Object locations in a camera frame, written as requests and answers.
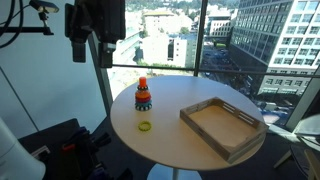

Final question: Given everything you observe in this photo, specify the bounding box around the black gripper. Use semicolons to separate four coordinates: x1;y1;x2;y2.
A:
64;0;127;69

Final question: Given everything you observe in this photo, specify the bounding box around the green toy ring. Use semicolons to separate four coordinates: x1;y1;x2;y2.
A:
138;120;153;132

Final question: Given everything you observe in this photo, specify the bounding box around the orange rod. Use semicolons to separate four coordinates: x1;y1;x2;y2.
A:
138;76;148;88

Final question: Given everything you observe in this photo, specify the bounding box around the black robot stand with clamps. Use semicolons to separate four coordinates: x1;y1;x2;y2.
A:
18;117;134;180

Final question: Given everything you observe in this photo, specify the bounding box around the wooden tray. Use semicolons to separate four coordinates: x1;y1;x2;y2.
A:
179;96;270;165

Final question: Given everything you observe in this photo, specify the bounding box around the orange toy ring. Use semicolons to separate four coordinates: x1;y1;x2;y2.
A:
134;89;152;99

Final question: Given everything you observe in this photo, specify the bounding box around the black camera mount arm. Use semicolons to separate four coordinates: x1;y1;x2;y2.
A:
0;11;55;37

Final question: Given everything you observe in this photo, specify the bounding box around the black camera on mount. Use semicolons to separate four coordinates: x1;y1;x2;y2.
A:
28;0;61;15

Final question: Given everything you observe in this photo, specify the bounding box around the red toy ring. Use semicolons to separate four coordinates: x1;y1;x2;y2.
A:
134;96;153;104

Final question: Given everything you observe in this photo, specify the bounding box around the blue toy ring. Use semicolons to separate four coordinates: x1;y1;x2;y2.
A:
134;100;153;108

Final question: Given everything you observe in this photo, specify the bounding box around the large black white ring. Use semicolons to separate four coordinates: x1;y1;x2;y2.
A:
134;103;154;112

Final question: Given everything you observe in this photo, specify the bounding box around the black hanging cable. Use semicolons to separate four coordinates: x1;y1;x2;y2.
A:
0;0;25;50

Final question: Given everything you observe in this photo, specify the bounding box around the white round table pedestal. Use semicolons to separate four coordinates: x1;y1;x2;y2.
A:
146;162;203;180

